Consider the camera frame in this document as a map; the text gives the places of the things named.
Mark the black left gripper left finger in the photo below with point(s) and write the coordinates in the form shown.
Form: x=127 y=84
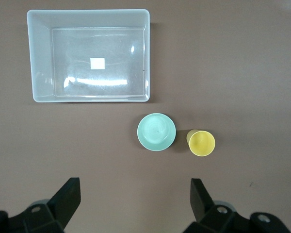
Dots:
x=63 y=201

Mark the clear plastic storage box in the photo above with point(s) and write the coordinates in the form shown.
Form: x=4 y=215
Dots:
x=40 y=60

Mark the mint green bowl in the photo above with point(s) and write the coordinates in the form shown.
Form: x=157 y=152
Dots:
x=156 y=132

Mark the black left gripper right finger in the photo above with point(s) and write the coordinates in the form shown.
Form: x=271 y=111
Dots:
x=203 y=204

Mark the white rectangular label sticker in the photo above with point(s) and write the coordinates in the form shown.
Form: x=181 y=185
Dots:
x=97 y=63

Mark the yellow plastic cup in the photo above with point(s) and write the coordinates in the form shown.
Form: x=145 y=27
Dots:
x=201 y=143

